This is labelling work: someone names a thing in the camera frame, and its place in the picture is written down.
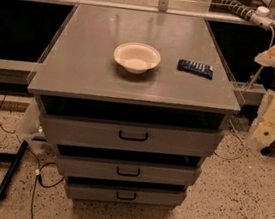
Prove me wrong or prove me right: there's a black bar on floor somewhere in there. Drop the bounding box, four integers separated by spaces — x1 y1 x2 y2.
0 140 28 201

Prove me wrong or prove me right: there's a dark blue snack packet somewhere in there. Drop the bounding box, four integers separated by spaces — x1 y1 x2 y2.
177 59 213 80

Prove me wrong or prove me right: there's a black floor cable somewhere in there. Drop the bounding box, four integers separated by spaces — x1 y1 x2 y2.
0 90 75 219

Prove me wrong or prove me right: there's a white cable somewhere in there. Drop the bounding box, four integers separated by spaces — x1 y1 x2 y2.
212 20 275 165

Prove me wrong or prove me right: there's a grey middle drawer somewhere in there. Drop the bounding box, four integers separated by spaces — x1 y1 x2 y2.
55 145 201 186

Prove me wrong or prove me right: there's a white power strip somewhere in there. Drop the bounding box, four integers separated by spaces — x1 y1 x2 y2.
221 0 273 31

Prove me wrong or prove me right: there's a grey top drawer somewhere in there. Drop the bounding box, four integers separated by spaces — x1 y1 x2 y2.
33 90 228 167

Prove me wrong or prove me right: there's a white paper bowl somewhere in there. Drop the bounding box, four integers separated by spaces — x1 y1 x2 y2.
113 42 161 74

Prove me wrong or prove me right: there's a grey drawer cabinet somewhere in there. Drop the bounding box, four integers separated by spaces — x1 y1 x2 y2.
13 0 253 219

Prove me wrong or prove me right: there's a grey metal rail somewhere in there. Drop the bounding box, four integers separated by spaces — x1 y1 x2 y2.
0 59 40 86

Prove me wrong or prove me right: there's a grey drawer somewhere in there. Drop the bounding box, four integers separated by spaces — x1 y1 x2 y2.
55 145 201 186
33 90 228 167
65 176 186 206

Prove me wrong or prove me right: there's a grey bottom drawer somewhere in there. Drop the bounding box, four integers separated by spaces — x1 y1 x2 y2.
65 176 186 206

